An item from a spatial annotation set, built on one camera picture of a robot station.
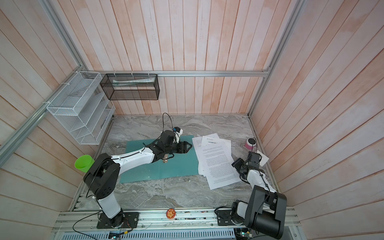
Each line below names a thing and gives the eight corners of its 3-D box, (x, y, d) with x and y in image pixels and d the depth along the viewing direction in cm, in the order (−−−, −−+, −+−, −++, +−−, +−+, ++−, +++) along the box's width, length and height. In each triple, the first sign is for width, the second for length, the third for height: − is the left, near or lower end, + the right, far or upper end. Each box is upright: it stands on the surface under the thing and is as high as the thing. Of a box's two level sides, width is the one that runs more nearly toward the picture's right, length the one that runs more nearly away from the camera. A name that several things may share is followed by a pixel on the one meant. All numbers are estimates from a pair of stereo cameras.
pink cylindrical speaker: (244, 149, 102) (247, 144, 98) (245, 141, 107) (247, 136, 102) (253, 151, 101) (256, 146, 97) (253, 143, 106) (256, 138, 101)
